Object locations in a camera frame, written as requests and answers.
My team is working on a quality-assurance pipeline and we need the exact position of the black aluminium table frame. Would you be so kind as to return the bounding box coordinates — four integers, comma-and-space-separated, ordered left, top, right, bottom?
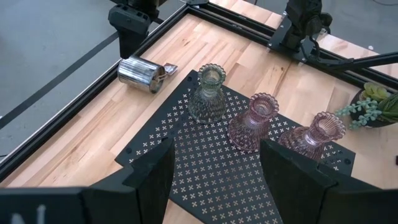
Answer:
0, 0, 398, 183

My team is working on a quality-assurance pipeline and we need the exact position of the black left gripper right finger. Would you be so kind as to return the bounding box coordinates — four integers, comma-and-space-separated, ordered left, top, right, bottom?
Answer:
259, 138, 398, 224

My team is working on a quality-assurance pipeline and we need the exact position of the black perforated metal shelf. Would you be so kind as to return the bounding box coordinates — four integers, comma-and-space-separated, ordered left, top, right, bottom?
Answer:
114, 70, 357, 224

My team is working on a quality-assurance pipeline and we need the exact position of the potted succulent plant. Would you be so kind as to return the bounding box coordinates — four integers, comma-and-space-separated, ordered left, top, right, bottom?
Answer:
335, 82, 398, 131

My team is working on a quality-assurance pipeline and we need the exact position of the pink glass candlestick holder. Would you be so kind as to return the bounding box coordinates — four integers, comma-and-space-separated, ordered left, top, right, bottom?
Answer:
226, 92, 280, 153
277, 111, 347, 161

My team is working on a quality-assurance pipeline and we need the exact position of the silver metal tin candle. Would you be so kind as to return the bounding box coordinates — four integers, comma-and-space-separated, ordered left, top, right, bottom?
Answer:
117, 55, 179, 95

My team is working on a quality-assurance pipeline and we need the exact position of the green glass candlestick holder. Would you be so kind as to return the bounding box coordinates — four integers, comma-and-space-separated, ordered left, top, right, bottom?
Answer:
187, 63, 228, 125

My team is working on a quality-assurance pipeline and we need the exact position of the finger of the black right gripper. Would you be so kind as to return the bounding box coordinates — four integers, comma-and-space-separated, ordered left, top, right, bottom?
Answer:
129, 32, 143, 59
119, 30, 131, 59

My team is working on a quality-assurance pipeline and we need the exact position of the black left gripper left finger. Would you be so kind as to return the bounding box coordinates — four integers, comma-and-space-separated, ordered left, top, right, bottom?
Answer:
81, 137, 176, 224

